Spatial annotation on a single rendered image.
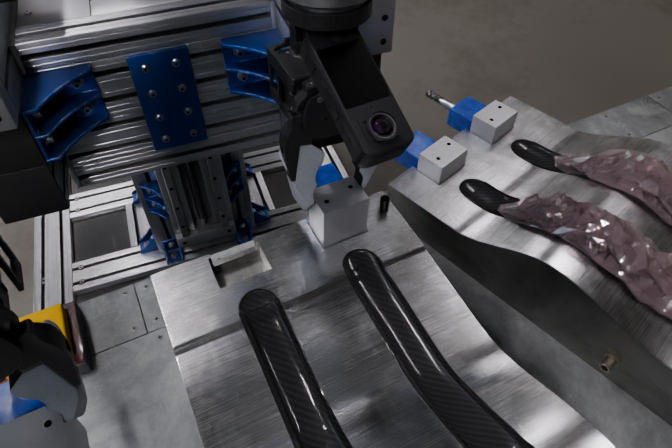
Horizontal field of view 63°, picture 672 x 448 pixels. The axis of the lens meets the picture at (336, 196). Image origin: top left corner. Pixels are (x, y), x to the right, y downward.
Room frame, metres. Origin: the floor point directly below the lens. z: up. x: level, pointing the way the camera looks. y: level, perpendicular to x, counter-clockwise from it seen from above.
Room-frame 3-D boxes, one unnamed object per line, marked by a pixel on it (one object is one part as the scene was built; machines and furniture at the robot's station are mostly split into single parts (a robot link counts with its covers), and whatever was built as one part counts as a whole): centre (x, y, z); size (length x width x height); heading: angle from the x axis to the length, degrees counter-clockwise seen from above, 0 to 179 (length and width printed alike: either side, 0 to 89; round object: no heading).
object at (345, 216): (0.41, 0.02, 0.91); 0.13 x 0.05 x 0.05; 26
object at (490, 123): (0.60, -0.18, 0.85); 0.13 x 0.05 x 0.05; 43
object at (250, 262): (0.32, 0.10, 0.87); 0.05 x 0.05 x 0.04; 26
